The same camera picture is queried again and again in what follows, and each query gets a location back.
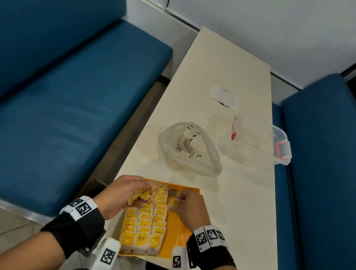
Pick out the yellow tagged tea bag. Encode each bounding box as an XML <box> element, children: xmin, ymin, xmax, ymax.
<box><xmin>169</xmin><ymin>198</ymin><xmax>184</xmax><ymax>213</ymax></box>

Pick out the white paper patch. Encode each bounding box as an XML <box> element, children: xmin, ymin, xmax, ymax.
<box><xmin>209</xmin><ymin>85</ymin><xmax>241</xmax><ymax>110</ymax></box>

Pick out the yellow tray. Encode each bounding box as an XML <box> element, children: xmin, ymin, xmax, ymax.
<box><xmin>118</xmin><ymin>175</ymin><xmax>201</xmax><ymax>263</ymax></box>

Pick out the blue sofa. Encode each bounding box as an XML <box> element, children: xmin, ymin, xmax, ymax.
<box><xmin>0</xmin><ymin>0</ymin><xmax>180</xmax><ymax>229</ymax></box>
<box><xmin>253</xmin><ymin>66</ymin><xmax>356</xmax><ymax>270</ymax></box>

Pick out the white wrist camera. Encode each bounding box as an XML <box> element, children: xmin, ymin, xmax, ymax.
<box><xmin>87</xmin><ymin>235</ymin><xmax>123</xmax><ymax>270</ymax></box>
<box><xmin>170</xmin><ymin>245</ymin><xmax>196</xmax><ymax>270</ymax></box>

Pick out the clear plastic bag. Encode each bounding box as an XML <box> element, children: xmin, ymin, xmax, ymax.
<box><xmin>156</xmin><ymin>118</ymin><xmax>228</xmax><ymax>179</ymax></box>

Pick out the person's left forearm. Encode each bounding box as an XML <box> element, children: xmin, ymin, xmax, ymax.
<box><xmin>0</xmin><ymin>198</ymin><xmax>109</xmax><ymax>270</ymax></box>

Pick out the clear box with red latches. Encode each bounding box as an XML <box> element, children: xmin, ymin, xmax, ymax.
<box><xmin>217</xmin><ymin>109</ymin><xmax>297</xmax><ymax>167</ymax></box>

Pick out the person's left hand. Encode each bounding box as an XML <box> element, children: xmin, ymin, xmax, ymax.
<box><xmin>91</xmin><ymin>171</ymin><xmax>155</xmax><ymax>226</ymax></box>

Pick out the person's right hand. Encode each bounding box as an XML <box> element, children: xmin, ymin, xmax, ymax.
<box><xmin>167</xmin><ymin>187</ymin><xmax>215</xmax><ymax>234</ymax></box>

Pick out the white marker wristband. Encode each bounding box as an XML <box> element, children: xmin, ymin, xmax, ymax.
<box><xmin>191</xmin><ymin>223</ymin><xmax>231</xmax><ymax>256</ymax></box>
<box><xmin>59</xmin><ymin>193</ymin><xmax>100</xmax><ymax>224</ymax></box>

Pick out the row of tea bags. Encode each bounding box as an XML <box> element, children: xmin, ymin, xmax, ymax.
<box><xmin>119</xmin><ymin>179</ymin><xmax>182</xmax><ymax>259</ymax></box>

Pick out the bunch of tea bags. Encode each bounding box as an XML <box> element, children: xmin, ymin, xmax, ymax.
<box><xmin>127</xmin><ymin>185</ymin><xmax>153</xmax><ymax>207</ymax></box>

